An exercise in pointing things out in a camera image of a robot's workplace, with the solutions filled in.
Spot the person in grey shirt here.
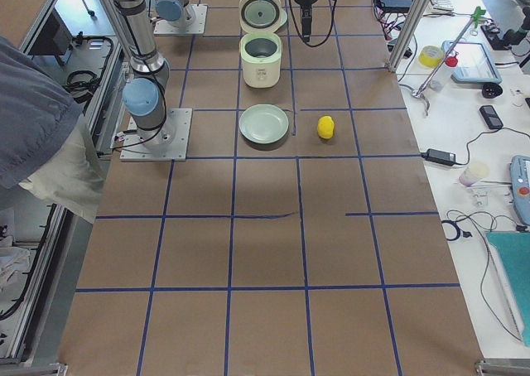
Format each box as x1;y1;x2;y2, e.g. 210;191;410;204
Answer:
0;35;105;224

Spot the green plate near potato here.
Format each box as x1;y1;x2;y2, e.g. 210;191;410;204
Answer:
238;104;289;144

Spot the blue teach pendant tablet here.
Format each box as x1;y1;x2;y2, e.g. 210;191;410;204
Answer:
451;41;502;84

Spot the clear squeeze bottle red cap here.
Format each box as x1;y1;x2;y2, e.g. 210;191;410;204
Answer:
429;55;459;92

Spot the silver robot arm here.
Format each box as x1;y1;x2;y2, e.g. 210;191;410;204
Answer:
155;0;196;28
107;0;268;153

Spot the plastic cup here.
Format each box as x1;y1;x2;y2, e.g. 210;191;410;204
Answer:
458;161;489;187

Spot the grey teach pendant red button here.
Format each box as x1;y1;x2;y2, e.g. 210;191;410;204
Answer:
509;155;529;225

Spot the silver stand with green clip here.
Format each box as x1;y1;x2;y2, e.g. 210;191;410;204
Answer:
411;6;486;116

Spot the black smartphone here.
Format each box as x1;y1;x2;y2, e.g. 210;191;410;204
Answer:
479;105;504;130

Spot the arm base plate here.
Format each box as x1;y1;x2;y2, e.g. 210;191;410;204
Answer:
154;0;208;36
119;108;192;161

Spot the black power adapter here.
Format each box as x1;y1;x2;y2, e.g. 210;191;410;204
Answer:
421;148;456;166

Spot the white rice cooker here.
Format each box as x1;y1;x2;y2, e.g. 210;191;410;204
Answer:
239;0;287;89

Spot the yellow tape roll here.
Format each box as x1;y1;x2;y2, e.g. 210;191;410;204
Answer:
418;46;446;69

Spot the aluminium frame post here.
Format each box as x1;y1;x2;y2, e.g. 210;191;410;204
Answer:
388;0;430;72

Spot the teal cutting mat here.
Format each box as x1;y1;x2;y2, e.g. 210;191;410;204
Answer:
486;232;529;347

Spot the yellow toy potato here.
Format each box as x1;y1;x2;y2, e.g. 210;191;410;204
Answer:
316;115;335;140

